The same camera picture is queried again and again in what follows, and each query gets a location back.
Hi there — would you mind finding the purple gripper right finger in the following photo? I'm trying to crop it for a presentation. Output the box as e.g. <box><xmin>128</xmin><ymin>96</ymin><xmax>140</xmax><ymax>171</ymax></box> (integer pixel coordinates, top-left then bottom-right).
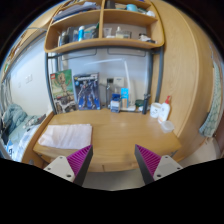
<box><xmin>135</xmin><ymin>145</ymin><xmax>182</xmax><ymax>185</ymax></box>

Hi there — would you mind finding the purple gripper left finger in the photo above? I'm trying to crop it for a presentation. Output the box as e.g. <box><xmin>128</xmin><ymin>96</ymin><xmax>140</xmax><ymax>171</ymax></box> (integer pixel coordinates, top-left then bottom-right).
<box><xmin>44</xmin><ymin>145</ymin><xmax>93</xmax><ymax>186</ymax></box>

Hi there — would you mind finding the white folded towel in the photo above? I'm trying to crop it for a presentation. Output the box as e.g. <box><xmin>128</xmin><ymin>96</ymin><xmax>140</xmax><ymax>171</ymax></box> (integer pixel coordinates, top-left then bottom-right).
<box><xmin>38</xmin><ymin>124</ymin><xmax>92</xmax><ymax>149</ymax></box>

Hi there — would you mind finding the clear plastic container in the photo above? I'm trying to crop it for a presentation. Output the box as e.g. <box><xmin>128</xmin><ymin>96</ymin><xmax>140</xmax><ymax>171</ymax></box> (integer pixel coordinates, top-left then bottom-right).
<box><xmin>161</xmin><ymin>121</ymin><xmax>174</xmax><ymax>133</ymax></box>

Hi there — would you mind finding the wooden desk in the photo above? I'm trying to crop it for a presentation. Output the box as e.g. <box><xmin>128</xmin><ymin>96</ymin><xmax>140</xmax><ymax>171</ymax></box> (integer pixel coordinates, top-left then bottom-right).
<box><xmin>22</xmin><ymin>109</ymin><xmax>181</xmax><ymax>172</ymax></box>

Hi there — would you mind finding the white bottle red cap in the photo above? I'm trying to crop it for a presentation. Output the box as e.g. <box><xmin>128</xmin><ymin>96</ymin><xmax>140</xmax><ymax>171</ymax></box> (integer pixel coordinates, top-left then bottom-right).
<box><xmin>158</xmin><ymin>96</ymin><xmax>170</xmax><ymax>123</ymax></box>

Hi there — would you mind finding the black bottle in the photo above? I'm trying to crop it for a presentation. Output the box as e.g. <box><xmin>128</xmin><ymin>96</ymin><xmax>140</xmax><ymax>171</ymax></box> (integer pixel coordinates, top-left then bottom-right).
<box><xmin>142</xmin><ymin>94</ymin><xmax>151</xmax><ymax>115</ymax></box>

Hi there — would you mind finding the green patterned hanging cloth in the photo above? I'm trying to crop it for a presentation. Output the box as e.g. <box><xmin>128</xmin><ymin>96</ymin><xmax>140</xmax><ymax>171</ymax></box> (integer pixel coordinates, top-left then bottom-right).
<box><xmin>199</xmin><ymin>62</ymin><xmax>222</xmax><ymax>137</ymax></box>

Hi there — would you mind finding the bed with teal bedding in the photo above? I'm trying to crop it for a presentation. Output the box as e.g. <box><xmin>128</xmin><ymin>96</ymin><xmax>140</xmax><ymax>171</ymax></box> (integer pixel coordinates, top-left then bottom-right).
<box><xmin>0</xmin><ymin>104</ymin><xmax>46</xmax><ymax>162</ymax></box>

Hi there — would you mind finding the small blue box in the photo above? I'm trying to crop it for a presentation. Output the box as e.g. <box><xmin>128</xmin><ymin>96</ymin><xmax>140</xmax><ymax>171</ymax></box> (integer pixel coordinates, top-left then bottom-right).
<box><xmin>110</xmin><ymin>93</ymin><xmax>120</xmax><ymax>113</ymax></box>

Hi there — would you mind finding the light blue carton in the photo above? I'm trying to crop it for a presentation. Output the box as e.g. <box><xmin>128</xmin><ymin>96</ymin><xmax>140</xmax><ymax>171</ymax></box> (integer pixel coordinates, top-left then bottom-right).
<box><xmin>121</xmin><ymin>88</ymin><xmax>129</xmax><ymax>108</ymax></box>

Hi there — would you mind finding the blue robot model box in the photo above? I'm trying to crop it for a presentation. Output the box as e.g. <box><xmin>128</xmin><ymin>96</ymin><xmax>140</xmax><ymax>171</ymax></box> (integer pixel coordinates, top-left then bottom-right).
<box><xmin>73</xmin><ymin>73</ymin><xmax>100</xmax><ymax>110</ymax></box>

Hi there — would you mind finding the green Lego Groot box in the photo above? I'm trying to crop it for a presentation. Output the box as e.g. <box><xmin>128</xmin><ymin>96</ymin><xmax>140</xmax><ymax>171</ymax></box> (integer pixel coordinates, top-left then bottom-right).
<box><xmin>50</xmin><ymin>69</ymin><xmax>76</xmax><ymax>114</ymax></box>

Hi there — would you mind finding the blue bottle on shelf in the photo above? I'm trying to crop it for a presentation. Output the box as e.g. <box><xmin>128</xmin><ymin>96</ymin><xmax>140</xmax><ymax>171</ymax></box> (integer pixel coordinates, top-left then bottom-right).
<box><xmin>78</xmin><ymin>26</ymin><xmax>85</xmax><ymax>41</ymax></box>

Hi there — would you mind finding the teal bowl on shelf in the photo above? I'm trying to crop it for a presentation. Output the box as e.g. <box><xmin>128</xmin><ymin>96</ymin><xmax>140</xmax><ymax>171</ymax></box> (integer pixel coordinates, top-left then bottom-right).
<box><xmin>126</xmin><ymin>4</ymin><xmax>138</xmax><ymax>12</ymax></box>

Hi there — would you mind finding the wooden wall shelf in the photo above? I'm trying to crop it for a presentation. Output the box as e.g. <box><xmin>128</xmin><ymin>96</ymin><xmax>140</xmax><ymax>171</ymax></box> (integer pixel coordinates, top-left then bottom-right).
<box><xmin>44</xmin><ymin>0</ymin><xmax>164</xmax><ymax>53</ymax></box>

